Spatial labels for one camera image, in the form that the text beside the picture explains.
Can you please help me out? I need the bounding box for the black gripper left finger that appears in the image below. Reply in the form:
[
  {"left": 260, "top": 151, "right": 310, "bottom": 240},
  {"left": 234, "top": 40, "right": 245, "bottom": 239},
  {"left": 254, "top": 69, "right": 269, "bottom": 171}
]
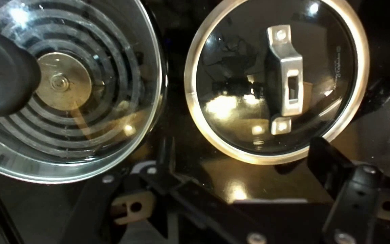
[{"left": 131, "top": 168, "right": 260, "bottom": 244}]

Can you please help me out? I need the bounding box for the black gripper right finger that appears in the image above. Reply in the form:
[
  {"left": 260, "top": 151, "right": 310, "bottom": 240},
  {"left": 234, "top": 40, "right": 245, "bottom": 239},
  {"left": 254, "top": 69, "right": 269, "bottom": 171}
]
[{"left": 306, "top": 136, "right": 384, "bottom": 244}]

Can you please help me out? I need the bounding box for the black electric stove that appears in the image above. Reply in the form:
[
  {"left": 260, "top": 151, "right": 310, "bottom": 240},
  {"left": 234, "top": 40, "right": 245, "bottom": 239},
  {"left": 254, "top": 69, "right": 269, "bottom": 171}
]
[{"left": 0, "top": 0, "right": 390, "bottom": 244}]

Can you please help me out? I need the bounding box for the glass lid with black knob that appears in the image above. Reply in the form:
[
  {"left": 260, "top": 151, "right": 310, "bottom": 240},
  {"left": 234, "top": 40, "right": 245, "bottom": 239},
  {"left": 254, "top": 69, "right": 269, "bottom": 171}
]
[{"left": 0, "top": 0, "right": 168, "bottom": 186}]

